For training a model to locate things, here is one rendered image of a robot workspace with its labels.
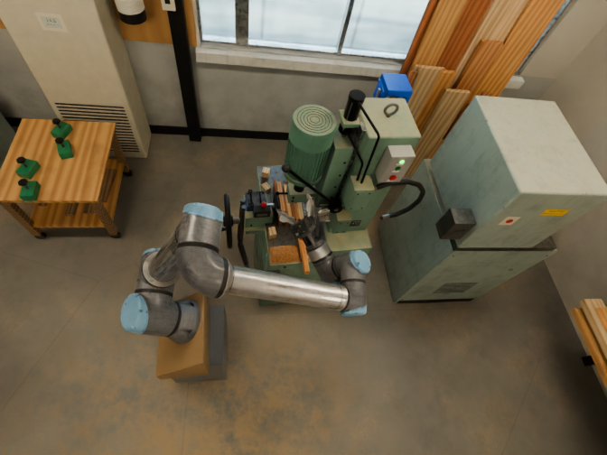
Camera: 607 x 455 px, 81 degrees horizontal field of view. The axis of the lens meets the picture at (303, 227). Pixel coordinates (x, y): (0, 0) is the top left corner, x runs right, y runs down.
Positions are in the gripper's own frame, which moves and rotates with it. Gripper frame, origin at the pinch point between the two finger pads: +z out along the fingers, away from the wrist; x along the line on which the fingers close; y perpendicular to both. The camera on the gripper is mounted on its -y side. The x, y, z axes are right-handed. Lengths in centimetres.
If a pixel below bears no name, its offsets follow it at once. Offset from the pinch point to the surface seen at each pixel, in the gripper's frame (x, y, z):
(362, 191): -21.3, -18.1, -12.0
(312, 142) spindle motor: -17.9, -2.7, 14.7
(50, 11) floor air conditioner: 87, -38, 150
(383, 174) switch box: -32.0, -18.3, -9.7
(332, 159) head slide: -17.5, -15.9, 5.6
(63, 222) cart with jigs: 172, -36, 58
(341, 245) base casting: 10, -47, -36
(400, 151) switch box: -42.1, -16.4, -4.5
